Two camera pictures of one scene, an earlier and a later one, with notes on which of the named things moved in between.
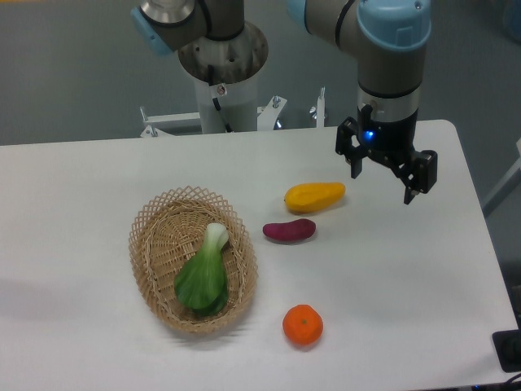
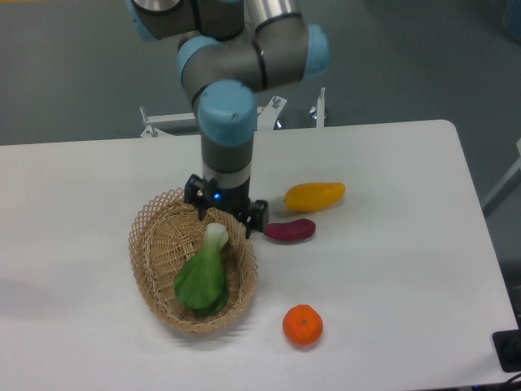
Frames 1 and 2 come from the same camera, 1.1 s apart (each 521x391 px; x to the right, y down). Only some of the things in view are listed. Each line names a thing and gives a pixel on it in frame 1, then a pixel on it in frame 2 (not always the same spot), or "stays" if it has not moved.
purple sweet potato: x=289 y=231 stays
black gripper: x=392 y=141 to x=235 y=199
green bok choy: x=203 y=283 stays
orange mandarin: x=303 y=324 stays
